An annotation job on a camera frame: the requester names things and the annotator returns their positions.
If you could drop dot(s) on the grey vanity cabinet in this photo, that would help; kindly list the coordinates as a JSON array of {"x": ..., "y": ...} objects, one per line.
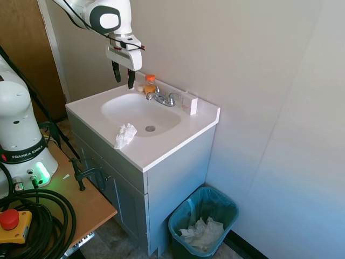
[{"x": 172, "y": 194}]

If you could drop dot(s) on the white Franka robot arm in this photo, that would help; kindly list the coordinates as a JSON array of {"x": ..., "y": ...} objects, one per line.
[{"x": 16, "y": 108}]

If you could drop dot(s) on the crumpled paper waste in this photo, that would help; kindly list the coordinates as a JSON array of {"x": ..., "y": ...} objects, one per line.
[{"x": 202, "y": 233}]

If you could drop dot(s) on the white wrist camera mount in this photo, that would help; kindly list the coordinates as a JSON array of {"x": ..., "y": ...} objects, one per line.
[{"x": 132, "y": 41}]

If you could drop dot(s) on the black table clamp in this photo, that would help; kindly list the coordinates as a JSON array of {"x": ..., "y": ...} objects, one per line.
[{"x": 98, "y": 175}]

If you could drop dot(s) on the desk height control panel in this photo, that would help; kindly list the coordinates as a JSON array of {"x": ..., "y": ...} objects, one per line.
[{"x": 84, "y": 238}]

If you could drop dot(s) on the black tripod stand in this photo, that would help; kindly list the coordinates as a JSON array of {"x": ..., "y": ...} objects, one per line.
[{"x": 57, "y": 132}]

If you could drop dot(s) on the white cardboard box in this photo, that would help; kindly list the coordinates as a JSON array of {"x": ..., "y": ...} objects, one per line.
[{"x": 192, "y": 105}]

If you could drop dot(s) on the brown wooden door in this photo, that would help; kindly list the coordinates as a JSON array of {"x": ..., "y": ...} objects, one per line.
[{"x": 24, "y": 40}]

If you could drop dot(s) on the chrome faucet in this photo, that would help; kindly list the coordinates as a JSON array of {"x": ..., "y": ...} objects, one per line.
[{"x": 161, "y": 98}]

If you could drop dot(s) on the green trash bin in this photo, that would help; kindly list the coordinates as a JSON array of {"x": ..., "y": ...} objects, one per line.
[{"x": 186, "y": 207}]

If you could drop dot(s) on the yellow emergency stop button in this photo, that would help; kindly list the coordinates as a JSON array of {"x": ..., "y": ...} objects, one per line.
[{"x": 16, "y": 225}]

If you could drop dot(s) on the orange capped bottle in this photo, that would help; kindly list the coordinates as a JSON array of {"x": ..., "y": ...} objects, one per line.
[{"x": 150, "y": 83}]

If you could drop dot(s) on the metal sink drain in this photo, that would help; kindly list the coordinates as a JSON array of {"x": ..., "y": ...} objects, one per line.
[{"x": 150, "y": 128}]

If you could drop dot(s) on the white sink countertop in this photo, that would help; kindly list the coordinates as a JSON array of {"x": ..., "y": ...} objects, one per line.
[{"x": 175, "y": 135}]

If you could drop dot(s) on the white tissue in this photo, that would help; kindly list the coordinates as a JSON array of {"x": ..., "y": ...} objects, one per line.
[{"x": 124, "y": 136}]

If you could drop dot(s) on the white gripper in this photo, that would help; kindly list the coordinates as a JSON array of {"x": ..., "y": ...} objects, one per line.
[{"x": 126, "y": 58}]

